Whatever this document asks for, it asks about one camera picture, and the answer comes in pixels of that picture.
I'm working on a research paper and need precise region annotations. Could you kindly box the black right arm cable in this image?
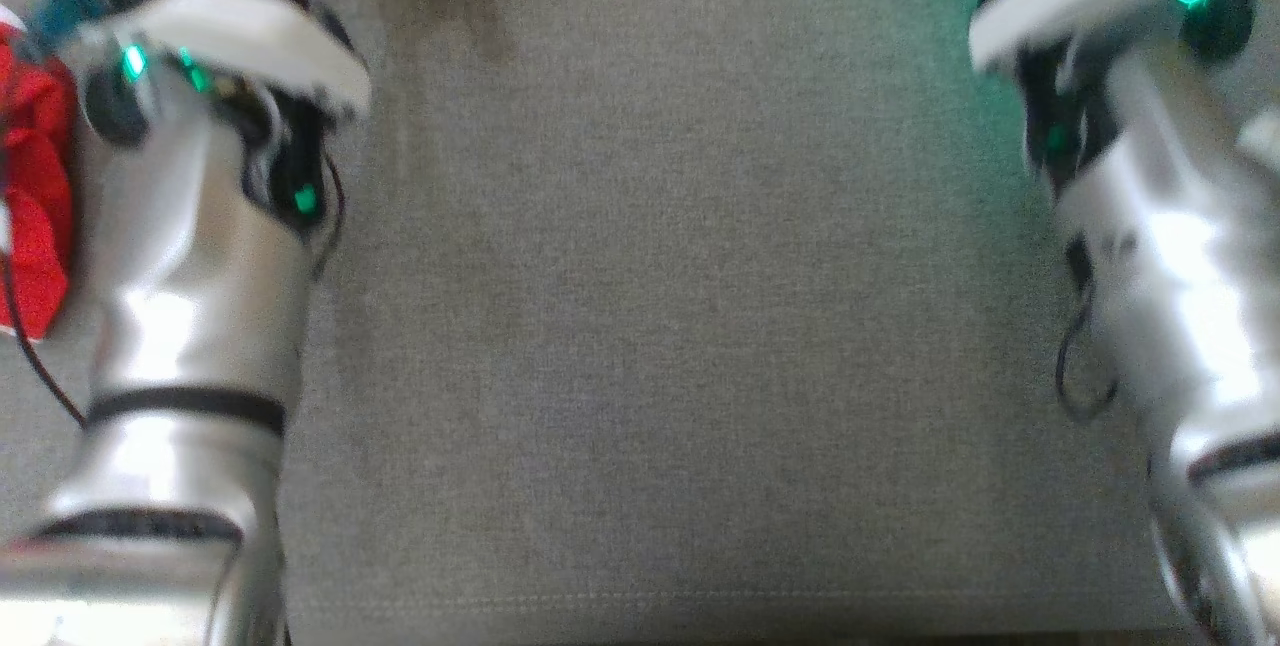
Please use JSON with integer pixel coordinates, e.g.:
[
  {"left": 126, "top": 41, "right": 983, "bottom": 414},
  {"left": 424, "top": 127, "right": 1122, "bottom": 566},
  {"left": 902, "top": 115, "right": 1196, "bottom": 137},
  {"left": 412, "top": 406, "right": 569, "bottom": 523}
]
[{"left": 1056, "top": 241, "right": 1119, "bottom": 424}]

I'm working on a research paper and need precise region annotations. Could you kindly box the red shorts white side stripe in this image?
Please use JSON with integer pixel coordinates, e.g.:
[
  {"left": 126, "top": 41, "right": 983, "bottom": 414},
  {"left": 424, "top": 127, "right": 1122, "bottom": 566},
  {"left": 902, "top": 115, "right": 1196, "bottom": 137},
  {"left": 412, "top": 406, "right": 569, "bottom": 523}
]
[{"left": 0, "top": 21, "right": 79, "bottom": 343}]

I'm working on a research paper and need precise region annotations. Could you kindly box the large grey sofa seat cushion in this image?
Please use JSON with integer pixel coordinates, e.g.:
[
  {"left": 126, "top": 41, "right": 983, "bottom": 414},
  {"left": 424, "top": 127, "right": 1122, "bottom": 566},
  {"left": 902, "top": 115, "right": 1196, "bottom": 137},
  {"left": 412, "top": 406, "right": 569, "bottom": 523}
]
[{"left": 0, "top": 0, "right": 1280, "bottom": 642}]

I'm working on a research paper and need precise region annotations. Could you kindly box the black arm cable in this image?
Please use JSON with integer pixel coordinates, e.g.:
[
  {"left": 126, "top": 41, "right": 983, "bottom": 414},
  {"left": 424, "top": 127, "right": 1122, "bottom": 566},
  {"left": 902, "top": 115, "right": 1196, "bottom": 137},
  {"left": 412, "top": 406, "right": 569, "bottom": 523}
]
[
  {"left": 0, "top": 256, "right": 89, "bottom": 429},
  {"left": 1056, "top": 241, "right": 1119, "bottom": 424}
]

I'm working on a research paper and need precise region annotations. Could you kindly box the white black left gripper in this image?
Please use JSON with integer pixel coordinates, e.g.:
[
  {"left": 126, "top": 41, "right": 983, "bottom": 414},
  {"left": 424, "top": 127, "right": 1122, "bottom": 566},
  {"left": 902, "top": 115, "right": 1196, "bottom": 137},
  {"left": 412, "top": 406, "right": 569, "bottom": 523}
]
[{"left": 85, "top": 0, "right": 372, "bottom": 227}]

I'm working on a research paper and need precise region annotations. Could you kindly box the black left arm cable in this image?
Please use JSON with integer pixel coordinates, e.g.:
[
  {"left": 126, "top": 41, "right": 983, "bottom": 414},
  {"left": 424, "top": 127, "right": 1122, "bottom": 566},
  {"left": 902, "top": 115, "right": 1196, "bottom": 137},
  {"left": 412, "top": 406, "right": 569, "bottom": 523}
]
[{"left": 0, "top": 256, "right": 89, "bottom": 429}]

